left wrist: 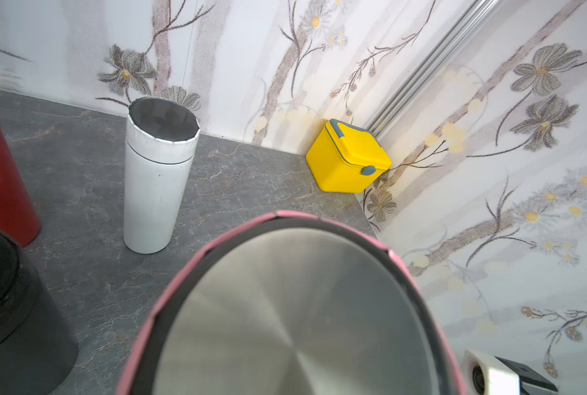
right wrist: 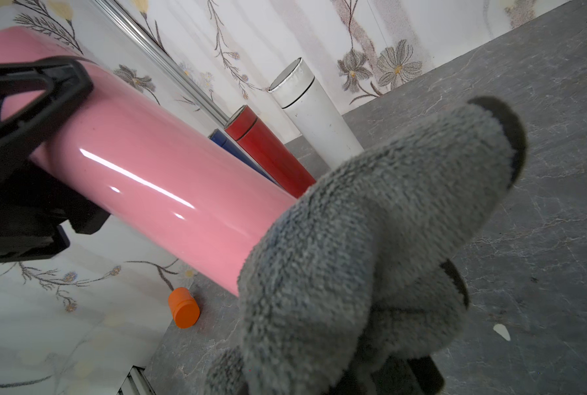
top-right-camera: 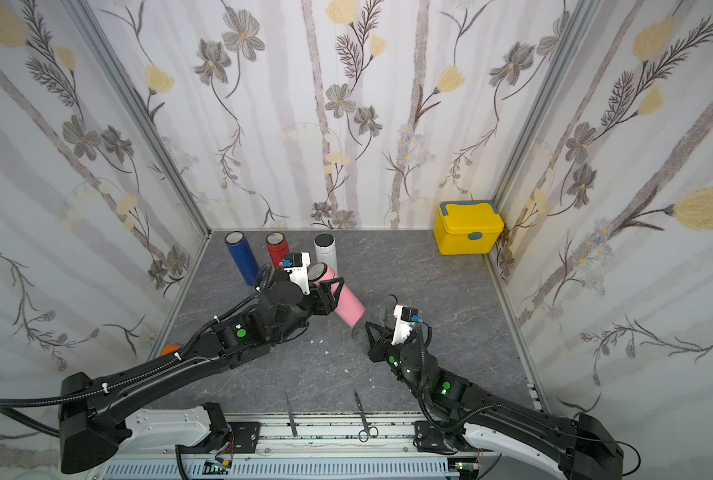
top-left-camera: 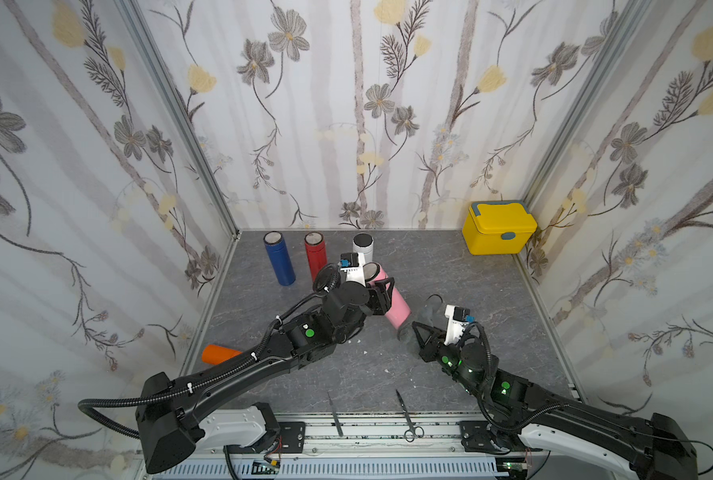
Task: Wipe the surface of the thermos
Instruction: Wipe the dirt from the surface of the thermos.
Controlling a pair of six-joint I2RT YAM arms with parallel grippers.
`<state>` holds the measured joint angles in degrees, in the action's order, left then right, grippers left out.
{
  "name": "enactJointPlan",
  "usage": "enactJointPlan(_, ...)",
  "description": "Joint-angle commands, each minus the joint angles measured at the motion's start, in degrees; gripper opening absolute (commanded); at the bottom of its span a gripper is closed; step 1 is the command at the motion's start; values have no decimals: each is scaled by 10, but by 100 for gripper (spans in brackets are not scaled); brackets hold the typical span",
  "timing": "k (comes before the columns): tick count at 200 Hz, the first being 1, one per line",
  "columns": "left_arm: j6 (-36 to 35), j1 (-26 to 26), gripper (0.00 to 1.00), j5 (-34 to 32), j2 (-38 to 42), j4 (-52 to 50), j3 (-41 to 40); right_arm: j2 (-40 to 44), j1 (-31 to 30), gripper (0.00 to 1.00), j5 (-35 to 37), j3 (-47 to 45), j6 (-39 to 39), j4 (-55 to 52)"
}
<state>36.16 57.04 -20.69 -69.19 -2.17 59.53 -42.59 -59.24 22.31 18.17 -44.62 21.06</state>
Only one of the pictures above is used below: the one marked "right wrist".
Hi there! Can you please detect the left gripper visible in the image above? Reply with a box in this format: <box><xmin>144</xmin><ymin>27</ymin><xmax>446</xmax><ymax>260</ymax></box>
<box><xmin>0</xmin><ymin>56</ymin><xmax>110</xmax><ymax>263</ymax></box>

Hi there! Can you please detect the pink thermos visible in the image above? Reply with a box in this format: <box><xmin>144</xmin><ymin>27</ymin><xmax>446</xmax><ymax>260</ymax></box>
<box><xmin>0</xmin><ymin>26</ymin><xmax>298</xmax><ymax>297</ymax></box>

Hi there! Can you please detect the blue thermos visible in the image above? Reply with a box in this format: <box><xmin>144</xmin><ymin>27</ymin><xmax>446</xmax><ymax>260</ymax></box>
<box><xmin>209</xmin><ymin>129</ymin><xmax>278</xmax><ymax>185</ymax></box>

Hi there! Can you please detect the red thermos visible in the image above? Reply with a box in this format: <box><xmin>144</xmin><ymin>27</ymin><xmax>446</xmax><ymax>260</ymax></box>
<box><xmin>224</xmin><ymin>105</ymin><xmax>316</xmax><ymax>198</ymax></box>

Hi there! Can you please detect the white thermos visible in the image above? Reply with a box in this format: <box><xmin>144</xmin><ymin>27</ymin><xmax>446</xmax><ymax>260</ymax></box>
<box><xmin>268</xmin><ymin>58</ymin><xmax>363</xmax><ymax>169</ymax></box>

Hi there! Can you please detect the grey cloth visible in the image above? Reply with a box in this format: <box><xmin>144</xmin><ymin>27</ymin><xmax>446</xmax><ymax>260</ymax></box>
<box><xmin>203</xmin><ymin>96</ymin><xmax>527</xmax><ymax>394</ymax></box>

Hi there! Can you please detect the orange cap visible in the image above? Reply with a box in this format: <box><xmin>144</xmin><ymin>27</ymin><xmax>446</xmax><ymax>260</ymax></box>
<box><xmin>168</xmin><ymin>287</ymin><xmax>200</xmax><ymax>329</ymax></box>

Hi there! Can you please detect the aluminium front rail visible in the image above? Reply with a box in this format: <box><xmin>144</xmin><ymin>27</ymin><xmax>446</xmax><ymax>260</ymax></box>
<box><xmin>117</xmin><ymin>366</ymin><xmax>156</xmax><ymax>395</ymax></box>

